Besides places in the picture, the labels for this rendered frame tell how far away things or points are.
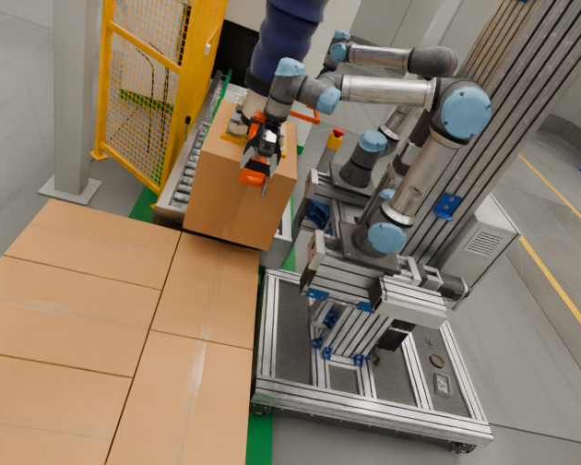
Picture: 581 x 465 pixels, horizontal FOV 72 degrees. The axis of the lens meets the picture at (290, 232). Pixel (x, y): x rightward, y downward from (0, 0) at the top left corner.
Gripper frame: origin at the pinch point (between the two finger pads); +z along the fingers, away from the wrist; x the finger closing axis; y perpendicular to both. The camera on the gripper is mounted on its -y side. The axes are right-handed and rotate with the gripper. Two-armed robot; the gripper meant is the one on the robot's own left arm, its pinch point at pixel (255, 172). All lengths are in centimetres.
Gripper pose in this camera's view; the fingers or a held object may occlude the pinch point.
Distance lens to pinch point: 131.3
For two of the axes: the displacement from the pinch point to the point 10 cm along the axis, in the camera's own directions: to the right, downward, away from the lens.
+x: -9.4, -2.7, -2.1
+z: -3.4, 7.5, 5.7
